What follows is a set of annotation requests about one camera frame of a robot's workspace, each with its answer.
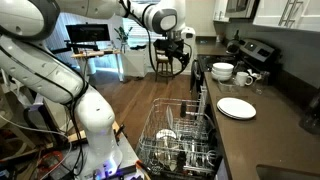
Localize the white low cabinet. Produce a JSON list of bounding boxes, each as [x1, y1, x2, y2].
[[120, 49, 149, 78]]

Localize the black steel stove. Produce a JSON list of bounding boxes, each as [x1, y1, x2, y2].
[[190, 38, 281, 101]]

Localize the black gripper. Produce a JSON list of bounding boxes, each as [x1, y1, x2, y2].
[[162, 38, 187, 67]]

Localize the green potted plant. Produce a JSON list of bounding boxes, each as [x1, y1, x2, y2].
[[114, 25, 134, 54]]

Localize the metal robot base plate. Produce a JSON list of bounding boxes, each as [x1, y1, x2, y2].
[[49, 131, 148, 180]]

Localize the orange cord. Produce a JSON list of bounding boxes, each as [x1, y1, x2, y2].
[[34, 150, 65, 174]]

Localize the steel kitchen sink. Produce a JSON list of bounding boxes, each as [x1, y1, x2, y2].
[[255, 164, 320, 180]]

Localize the sheer grey curtain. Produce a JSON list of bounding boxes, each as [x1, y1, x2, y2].
[[44, 13, 123, 68]]

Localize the orange black clamp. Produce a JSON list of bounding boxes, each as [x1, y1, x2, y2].
[[134, 159, 151, 180]]

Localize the small white cup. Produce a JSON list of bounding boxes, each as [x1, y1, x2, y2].
[[155, 128, 177, 141]]

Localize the small white ceramic piece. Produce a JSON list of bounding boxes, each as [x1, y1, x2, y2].
[[247, 68, 263, 81]]

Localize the white cloth strap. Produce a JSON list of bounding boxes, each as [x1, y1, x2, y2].
[[19, 93, 46, 113]]

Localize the black tumbler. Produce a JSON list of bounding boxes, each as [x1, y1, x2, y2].
[[179, 101, 188, 118]]

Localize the white ceramic bowl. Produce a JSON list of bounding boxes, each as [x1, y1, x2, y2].
[[211, 70, 234, 79], [211, 74, 233, 82], [212, 62, 235, 74]]

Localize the white window blinds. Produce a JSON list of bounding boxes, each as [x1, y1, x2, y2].
[[122, 17, 158, 48]]

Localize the steel microwave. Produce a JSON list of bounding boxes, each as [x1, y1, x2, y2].
[[224, 0, 261, 20]]

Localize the wooden chair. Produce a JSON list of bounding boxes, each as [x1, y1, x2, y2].
[[154, 46, 175, 84]]

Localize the black cup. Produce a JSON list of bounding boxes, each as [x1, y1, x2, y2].
[[176, 151, 187, 170]]

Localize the white upper cabinet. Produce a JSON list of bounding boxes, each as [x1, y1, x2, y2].
[[212, 0, 231, 24], [252, 0, 320, 34]]

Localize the wire dishwasher rack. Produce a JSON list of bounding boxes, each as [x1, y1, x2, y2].
[[134, 96, 223, 178]]

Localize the wooden desk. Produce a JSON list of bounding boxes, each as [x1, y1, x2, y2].
[[70, 48, 125, 83]]

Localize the clear glass bottle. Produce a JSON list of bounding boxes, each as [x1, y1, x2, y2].
[[256, 70, 271, 95]]

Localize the white mug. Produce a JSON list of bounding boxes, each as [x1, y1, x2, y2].
[[235, 71, 254, 88]]

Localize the black computer monitor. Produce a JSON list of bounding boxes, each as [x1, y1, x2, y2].
[[65, 23, 110, 44]]

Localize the clear glass dish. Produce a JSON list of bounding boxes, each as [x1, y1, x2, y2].
[[218, 79, 241, 95]]

